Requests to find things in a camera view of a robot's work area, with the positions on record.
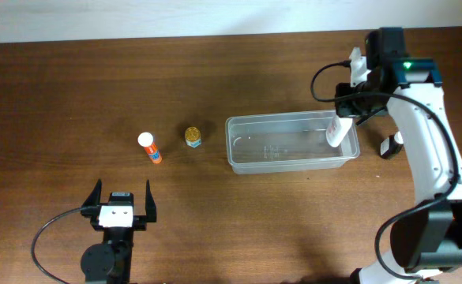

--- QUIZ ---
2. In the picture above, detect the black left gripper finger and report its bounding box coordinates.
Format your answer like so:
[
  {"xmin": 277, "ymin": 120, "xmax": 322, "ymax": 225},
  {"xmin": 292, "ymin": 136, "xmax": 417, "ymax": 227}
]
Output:
[
  {"xmin": 81, "ymin": 179, "xmax": 102, "ymax": 211},
  {"xmin": 145, "ymin": 181, "xmax": 157, "ymax": 223}
]

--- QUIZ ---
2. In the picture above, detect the white spray bottle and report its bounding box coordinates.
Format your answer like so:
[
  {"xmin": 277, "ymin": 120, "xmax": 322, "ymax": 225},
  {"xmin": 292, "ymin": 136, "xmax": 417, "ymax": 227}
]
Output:
[{"xmin": 325, "ymin": 114, "xmax": 353, "ymax": 148}]

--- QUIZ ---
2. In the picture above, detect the orange Redoxon tablet tube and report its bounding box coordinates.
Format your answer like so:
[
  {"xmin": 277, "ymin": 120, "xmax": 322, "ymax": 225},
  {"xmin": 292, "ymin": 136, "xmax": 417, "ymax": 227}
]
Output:
[{"xmin": 137, "ymin": 132, "xmax": 163, "ymax": 164}]

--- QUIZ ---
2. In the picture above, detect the small gold-lidded balm jar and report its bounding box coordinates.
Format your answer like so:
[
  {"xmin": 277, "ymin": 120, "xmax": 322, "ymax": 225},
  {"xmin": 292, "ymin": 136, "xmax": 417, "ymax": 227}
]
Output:
[{"xmin": 185, "ymin": 126, "xmax": 201, "ymax": 148}]

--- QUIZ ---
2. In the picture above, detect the dark bottle white cap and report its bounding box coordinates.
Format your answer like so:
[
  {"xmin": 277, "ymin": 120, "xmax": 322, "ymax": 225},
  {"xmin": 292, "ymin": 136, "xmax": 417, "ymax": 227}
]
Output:
[{"xmin": 380, "ymin": 132, "xmax": 404, "ymax": 159}]

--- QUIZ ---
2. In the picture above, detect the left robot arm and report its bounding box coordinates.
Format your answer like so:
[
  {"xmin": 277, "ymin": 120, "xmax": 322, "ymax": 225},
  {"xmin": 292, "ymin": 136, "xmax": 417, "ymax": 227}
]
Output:
[{"xmin": 81, "ymin": 181, "xmax": 157, "ymax": 284}]

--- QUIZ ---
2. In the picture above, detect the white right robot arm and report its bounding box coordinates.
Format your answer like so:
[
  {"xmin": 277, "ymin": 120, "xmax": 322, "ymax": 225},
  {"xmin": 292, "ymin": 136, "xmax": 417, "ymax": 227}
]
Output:
[{"xmin": 326, "ymin": 28, "xmax": 462, "ymax": 283}]

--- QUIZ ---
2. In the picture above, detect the clear plastic container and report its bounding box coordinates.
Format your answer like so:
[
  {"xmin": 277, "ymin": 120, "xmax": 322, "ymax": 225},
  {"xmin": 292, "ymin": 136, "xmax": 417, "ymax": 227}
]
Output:
[{"xmin": 226, "ymin": 110, "xmax": 360, "ymax": 174}]

